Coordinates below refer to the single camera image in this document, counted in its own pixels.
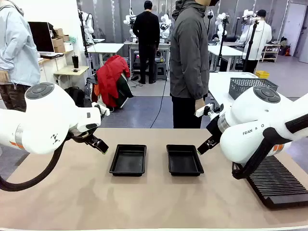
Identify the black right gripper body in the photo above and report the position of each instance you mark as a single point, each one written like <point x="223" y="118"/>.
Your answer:
<point x="214" y="127"/>

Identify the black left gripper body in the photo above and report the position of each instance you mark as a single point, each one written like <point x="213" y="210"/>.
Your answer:
<point x="80" y="137"/>

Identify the black ESD tray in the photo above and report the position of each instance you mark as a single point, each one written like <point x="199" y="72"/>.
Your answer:
<point x="128" y="160"/>
<point x="184" y="160"/>

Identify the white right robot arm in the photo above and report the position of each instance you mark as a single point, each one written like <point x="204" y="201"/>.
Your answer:
<point x="243" y="118"/>

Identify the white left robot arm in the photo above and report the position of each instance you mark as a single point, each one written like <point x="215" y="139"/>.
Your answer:
<point x="48" y="113"/>

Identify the grey jacket person's hand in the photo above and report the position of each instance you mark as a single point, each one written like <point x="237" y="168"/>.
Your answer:
<point x="199" y="104"/>

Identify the pale blue jacket person's hand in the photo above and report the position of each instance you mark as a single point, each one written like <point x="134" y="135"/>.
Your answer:
<point x="4" y="76"/>

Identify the black backpack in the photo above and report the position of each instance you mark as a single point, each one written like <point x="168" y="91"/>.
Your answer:
<point x="77" y="95"/>

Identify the white side table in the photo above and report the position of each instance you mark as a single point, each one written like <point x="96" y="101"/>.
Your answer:
<point x="221" y="84"/>

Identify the grey mesh basket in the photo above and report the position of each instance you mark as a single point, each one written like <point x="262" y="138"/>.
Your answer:
<point x="243" y="86"/>

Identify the dark green garment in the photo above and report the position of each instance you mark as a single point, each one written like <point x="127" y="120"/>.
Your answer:
<point x="125" y="89"/>

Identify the red jacket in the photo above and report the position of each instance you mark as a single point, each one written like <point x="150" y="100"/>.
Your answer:
<point x="110" y="79"/>

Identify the small beige table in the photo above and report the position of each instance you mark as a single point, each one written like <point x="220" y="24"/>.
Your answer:
<point x="71" y="71"/>

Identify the yellow bin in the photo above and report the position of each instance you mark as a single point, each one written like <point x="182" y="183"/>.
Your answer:
<point x="262" y="74"/>

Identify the white cabinet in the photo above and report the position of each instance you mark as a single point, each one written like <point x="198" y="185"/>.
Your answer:
<point x="49" y="68"/>

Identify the black tumbler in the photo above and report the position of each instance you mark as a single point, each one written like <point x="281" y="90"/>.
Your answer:
<point x="75" y="61"/>

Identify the long white background table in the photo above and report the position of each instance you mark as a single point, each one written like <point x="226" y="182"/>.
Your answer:
<point x="226" y="50"/>

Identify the grey step stool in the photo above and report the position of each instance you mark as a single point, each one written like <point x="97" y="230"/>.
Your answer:
<point x="160" y="71"/>

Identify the person in grey jacket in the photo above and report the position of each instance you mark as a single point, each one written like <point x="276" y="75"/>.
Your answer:
<point x="188" y="53"/>

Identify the black slotted board rack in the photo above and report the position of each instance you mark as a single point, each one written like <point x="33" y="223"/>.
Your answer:
<point x="279" y="183"/>

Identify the black tripod stand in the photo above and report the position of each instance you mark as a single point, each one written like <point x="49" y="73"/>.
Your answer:
<point x="250" y="43"/>
<point x="222" y="43"/>

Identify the brown cardboard box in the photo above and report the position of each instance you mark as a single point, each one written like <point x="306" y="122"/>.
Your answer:
<point x="57" y="42"/>
<point x="59" y="49"/>
<point x="58" y="32"/>
<point x="66" y="38"/>

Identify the white storage box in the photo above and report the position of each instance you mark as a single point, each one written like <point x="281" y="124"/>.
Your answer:
<point x="68" y="47"/>

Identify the wooden shelf unit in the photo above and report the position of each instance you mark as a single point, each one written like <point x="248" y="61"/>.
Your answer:
<point x="270" y="51"/>

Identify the person in white hoodie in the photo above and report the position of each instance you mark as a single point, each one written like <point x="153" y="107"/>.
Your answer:
<point x="258" y="41"/>

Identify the black pole stand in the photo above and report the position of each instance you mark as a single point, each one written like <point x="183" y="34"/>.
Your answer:
<point x="83" y="33"/>

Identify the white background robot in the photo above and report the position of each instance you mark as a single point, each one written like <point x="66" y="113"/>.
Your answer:
<point x="87" y="24"/>
<point x="131" y="26"/>
<point x="166" y="26"/>
<point x="220" y="22"/>

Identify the black monitor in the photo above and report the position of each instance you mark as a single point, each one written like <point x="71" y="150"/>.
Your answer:
<point x="41" y="37"/>

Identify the person in pale blue jacket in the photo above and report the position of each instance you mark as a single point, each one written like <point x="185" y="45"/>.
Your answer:
<point x="16" y="48"/>

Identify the person in black clothes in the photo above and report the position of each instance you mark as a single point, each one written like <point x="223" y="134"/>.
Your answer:
<point x="146" y="36"/>

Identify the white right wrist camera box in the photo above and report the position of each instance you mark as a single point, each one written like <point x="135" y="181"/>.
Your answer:
<point x="201" y="111"/>

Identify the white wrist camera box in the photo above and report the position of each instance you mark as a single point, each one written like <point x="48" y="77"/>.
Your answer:
<point x="102" y="109"/>
<point x="201" y="111"/>

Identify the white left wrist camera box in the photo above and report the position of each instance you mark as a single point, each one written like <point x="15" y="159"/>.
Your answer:
<point x="102" y="109"/>

